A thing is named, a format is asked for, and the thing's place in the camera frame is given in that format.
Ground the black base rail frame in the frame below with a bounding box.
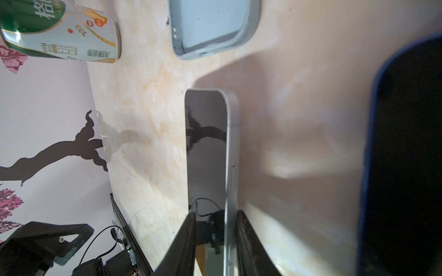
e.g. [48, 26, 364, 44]
[110, 193, 154, 276]

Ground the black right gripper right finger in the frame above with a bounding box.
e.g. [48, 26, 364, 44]
[236, 210, 281, 276]

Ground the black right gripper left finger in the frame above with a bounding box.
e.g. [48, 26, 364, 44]
[153, 212, 196, 276]

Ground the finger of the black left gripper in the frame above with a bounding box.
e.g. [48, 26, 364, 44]
[1, 221, 94, 276]

